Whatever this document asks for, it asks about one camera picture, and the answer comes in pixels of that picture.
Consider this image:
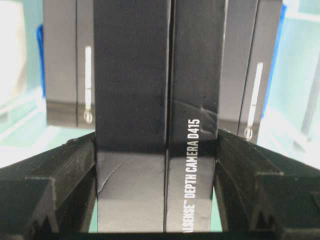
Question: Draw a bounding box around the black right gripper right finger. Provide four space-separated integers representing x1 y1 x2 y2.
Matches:
214 129 320 240

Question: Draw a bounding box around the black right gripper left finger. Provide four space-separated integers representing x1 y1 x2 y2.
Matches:
0 133 97 240

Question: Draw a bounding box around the black camera box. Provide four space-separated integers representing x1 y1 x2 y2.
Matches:
43 0 96 129
93 0 228 233
219 0 282 143

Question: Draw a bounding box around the blue case liner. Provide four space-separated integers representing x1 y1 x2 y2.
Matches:
36 4 288 121

